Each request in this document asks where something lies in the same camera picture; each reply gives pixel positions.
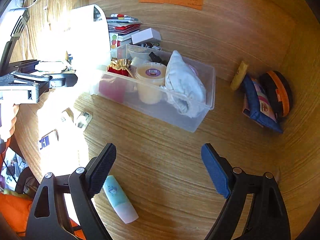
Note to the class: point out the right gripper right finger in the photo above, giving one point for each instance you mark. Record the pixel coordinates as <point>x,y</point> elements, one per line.
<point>218,168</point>

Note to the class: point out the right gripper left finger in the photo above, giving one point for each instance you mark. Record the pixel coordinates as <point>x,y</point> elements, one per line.
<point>98,169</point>

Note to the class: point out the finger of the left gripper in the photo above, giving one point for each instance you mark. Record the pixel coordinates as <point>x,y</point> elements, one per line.
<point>26,66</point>
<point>53,80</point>

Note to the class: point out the teal white lip balm tube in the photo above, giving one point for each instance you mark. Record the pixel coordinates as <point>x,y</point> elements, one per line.
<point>119,200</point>

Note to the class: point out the red gold drawstring pouch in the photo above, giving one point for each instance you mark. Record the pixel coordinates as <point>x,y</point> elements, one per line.
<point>120,66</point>

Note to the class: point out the cream cylindrical jar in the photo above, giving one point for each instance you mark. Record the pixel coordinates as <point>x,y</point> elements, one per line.
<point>151,75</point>

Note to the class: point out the white cloth bag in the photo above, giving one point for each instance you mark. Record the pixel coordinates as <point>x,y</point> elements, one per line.
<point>182,79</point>

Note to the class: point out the pink round jar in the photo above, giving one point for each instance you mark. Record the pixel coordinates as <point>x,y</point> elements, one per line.
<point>112,87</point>

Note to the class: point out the blue barcode card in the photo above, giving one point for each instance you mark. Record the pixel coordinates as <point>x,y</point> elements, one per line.
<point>48,140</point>

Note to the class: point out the fruit sticker sheet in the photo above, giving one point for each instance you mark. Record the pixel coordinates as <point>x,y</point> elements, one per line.
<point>113,40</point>

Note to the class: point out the stack of booklets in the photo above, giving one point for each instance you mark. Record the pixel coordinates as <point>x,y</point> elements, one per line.
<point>125,26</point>

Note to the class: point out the clear plastic storage bin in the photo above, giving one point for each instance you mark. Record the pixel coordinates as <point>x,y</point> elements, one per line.
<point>161,110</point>

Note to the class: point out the white small box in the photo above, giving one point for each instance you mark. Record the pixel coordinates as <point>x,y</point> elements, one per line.
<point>147,35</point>

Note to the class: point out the black orange round case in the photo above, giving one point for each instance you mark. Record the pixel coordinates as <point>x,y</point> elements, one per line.
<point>278,92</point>

